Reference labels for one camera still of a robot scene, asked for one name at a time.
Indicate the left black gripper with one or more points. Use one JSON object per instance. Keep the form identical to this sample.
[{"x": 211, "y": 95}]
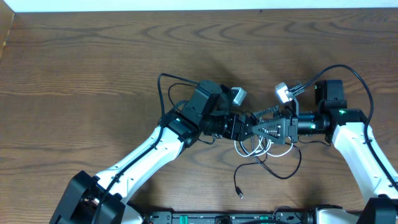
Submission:
[{"x": 243, "y": 127}]

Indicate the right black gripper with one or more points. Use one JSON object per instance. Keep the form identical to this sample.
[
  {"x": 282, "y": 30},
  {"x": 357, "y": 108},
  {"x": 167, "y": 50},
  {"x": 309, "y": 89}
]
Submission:
[{"x": 293, "y": 127}]

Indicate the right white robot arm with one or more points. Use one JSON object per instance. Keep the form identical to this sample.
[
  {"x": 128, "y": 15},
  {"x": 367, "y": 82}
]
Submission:
[{"x": 348, "y": 131}]

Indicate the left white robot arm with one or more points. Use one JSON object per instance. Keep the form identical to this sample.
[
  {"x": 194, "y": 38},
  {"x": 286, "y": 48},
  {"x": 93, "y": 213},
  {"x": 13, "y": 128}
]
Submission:
[{"x": 103, "y": 198}]

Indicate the cardboard box edge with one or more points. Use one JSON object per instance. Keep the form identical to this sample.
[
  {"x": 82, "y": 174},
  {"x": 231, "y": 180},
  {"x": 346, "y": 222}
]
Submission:
[{"x": 6, "y": 20}]

